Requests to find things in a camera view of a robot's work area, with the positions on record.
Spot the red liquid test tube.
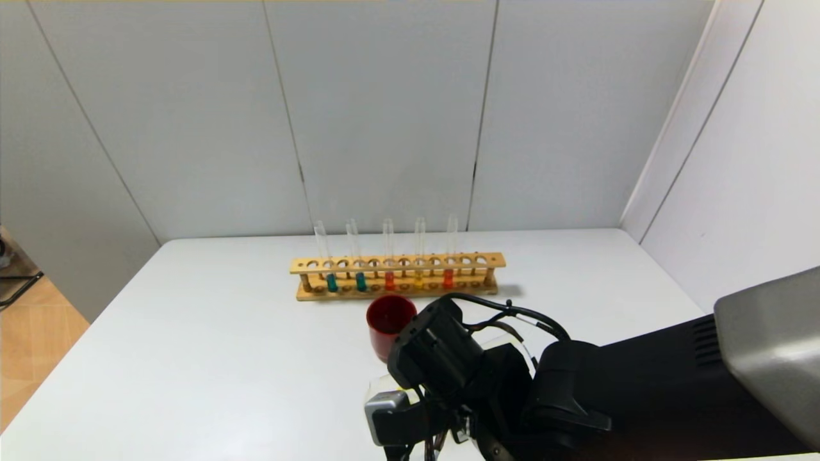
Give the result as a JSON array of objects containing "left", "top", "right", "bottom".
[
  {"left": 443, "top": 214, "right": 458, "bottom": 289},
  {"left": 382, "top": 218, "right": 396, "bottom": 292}
]

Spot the teal liquid test tube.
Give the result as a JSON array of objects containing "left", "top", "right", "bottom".
[
  {"left": 345, "top": 219, "right": 368, "bottom": 293},
  {"left": 313, "top": 221, "right": 339, "bottom": 295}
]

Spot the wooden test tube rack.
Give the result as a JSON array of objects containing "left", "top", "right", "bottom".
[{"left": 290, "top": 252, "right": 506, "bottom": 302}]

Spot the red plastic cup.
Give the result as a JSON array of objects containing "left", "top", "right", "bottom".
[{"left": 366, "top": 295, "right": 418, "bottom": 364}]

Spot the clear glass beaker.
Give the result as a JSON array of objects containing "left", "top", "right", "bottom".
[{"left": 365, "top": 374, "right": 417, "bottom": 401}]

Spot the black metal stand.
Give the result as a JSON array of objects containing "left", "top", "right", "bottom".
[{"left": 0, "top": 234, "right": 44, "bottom": 309}]

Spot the black camera cable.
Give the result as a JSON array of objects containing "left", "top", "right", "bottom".
[{"left": 442, "top": 293, "right": 572, "bottom": 343}]

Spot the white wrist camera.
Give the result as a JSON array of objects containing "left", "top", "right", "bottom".
[{"left": 363, "top": 389, "right": 431, "bottom": 448}]

